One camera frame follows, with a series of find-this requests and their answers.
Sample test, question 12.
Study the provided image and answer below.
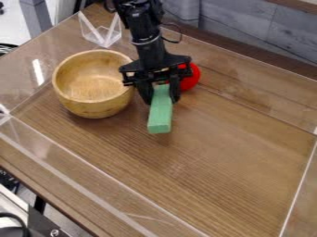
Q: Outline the green rectangular block stick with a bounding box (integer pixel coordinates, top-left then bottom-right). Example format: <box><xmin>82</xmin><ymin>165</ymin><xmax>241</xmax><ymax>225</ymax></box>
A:
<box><xmin>147</xmin><ymin>84</ymin><xmax>174</xmax><ymax>134</ymax></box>

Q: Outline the black table leg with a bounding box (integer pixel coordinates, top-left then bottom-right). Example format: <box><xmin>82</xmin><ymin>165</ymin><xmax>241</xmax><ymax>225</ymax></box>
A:
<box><xmin>34</xmin><ymin>196</ymin><xmax>46</xmax><ymax>214</ymax></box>

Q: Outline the red felt tomato toy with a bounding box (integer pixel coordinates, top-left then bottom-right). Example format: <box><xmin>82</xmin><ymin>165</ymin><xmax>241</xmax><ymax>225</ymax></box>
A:
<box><xmin>179</xmin><ymin>63</ymin><xmax>201</xmax><ymax>92</ymax></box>

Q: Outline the grey post at back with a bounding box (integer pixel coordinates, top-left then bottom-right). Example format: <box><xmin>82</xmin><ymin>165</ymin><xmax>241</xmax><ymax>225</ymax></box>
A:
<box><xmin>19</xmin><ymin>0</ymin><xmax>54</xmax><ymax>38</ymax></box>

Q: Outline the light wooden bowl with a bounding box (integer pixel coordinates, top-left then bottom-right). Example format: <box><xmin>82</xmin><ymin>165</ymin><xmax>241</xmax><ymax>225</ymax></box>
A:
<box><xmin>52</xmin><ymin>49</ymin><xmax>134</xmax><ymax>119</ymax></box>

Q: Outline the black cable lower left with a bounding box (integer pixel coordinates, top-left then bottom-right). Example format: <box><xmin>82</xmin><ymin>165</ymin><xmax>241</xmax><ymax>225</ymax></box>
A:
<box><xmin>0</xmin><ymin>211</ymin><xmax>35</xmax><ymax>237</ymax></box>

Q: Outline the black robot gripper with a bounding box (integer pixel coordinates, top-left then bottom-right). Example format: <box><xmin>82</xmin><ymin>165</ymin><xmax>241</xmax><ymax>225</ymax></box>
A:
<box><xmin>119</xmin><ymin>54</ymin><xmax>193</xmax><ymax>105</ymax></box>

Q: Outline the black bracket with bolt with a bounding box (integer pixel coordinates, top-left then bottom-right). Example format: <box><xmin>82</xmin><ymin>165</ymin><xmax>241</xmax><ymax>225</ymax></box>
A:
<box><xmin>27</xmin><ymin>206</ymin><xmax>72</xmax><ymax>237</ymax></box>

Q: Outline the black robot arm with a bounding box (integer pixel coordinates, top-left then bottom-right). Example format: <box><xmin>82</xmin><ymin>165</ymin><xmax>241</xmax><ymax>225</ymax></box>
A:
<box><xmin>112</xmin><ymin>0</ymin><xmax>193</xmax><ymax>105</ymax></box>

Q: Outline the clear acrylic tray enclosure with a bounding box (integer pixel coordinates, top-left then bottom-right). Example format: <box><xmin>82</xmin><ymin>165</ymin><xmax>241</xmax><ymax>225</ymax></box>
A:
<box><xmin>0</xmin><ymin>18</ymin><xmax>317</xmax><ymax>237</ymax></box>

